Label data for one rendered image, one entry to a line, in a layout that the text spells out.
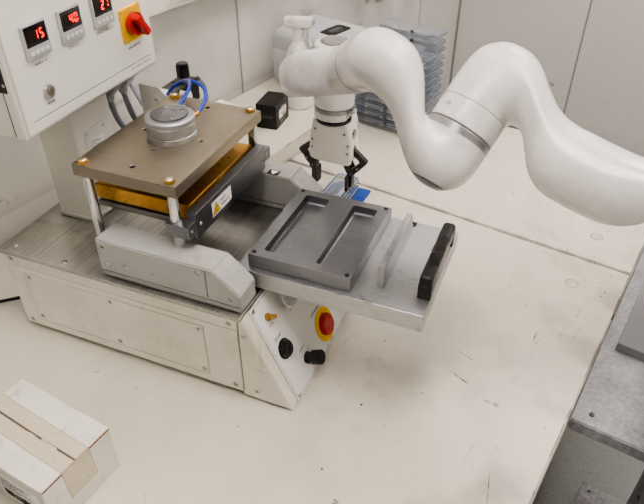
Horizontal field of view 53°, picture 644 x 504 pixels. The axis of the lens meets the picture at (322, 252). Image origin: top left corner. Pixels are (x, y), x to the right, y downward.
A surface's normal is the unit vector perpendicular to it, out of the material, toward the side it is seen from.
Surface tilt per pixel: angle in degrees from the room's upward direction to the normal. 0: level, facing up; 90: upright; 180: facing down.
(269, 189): 90
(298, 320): 65
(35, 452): 1
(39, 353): 0
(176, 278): 90
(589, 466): 0
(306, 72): 71
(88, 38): 90
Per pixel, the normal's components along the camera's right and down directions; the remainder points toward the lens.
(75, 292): -0.37, 0.56
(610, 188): -0.49, 0.16
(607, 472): 0.00, -0.79
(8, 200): 0.84, 0.33
